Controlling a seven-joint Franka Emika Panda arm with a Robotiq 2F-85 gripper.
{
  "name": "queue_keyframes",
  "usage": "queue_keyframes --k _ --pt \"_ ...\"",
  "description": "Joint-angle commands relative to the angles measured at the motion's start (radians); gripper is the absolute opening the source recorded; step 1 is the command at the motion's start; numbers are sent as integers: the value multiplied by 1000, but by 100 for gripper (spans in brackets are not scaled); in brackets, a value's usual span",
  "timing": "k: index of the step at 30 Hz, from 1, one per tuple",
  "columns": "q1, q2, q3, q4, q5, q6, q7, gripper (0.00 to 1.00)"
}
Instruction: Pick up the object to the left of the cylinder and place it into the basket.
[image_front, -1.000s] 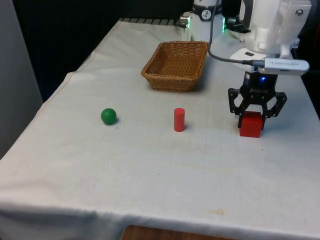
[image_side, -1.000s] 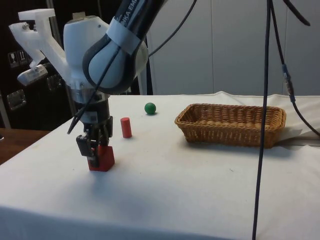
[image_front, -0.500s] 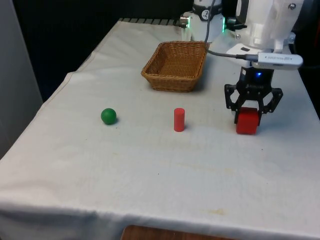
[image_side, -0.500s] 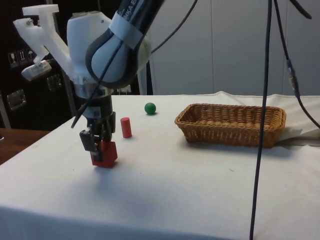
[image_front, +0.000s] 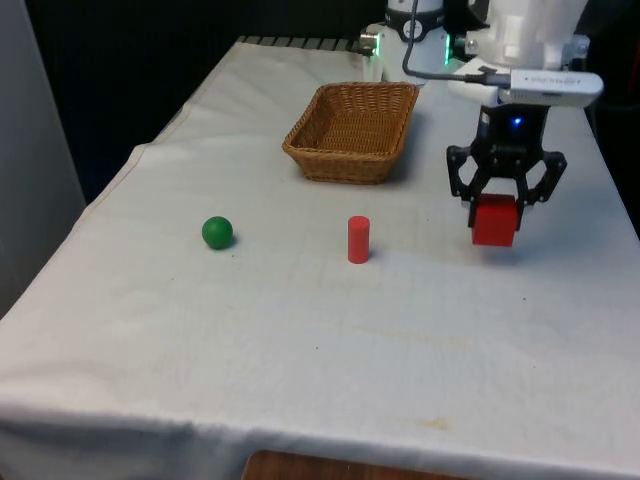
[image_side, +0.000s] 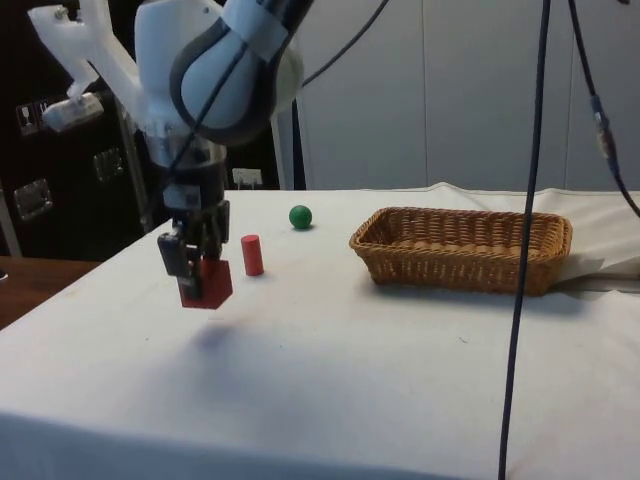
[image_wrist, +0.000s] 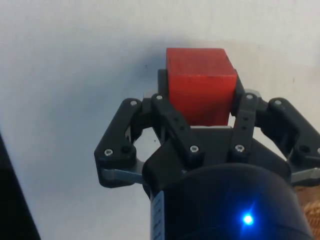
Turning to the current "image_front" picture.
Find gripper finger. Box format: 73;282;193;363
445;144;495;230
507;148;569;232

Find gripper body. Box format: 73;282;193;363
473;103;549;175

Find red cube block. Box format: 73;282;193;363
471;193;519;248

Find wicker basket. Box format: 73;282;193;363
281;81;421;186

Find red cylinder block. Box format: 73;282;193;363
347;215;372;265

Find green ball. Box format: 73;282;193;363
201;215;235;251

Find pale locker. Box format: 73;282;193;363
0;0;88;319

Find black cable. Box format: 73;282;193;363
401;0;512;90

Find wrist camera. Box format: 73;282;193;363
508;69;605;109

